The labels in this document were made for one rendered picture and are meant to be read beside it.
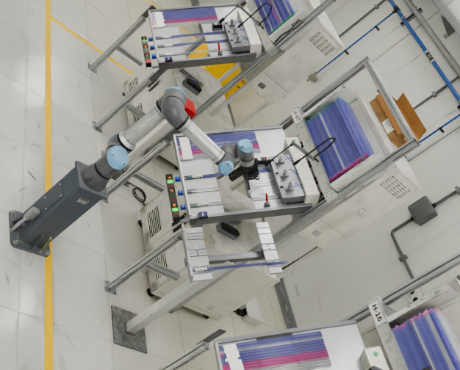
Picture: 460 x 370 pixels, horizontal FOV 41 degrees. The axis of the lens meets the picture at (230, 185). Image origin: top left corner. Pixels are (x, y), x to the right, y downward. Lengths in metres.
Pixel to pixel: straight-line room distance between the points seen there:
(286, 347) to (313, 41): 2.43
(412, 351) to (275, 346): 0.62
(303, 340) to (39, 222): 1.50
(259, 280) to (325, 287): 1.21
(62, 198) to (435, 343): 1.94
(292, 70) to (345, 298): 1.84
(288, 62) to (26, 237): 2.33
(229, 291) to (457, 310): 1.58
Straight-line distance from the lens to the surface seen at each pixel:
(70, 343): 3.42
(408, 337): 2.97
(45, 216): 3.39
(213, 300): 4.17
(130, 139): 3.25
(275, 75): 4.76
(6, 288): 3.34
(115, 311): 3.75
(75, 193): 3.25
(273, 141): 3.93
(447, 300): 3.09
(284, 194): 3.54
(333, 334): 3.13
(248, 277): 4.01
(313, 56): 4.74
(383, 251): 5.01
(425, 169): 5.13
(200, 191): 3.58
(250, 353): 3.00
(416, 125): 4.04
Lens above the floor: 2.33
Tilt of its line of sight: 23 degrees down
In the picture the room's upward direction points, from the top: 53 degrees clockwise
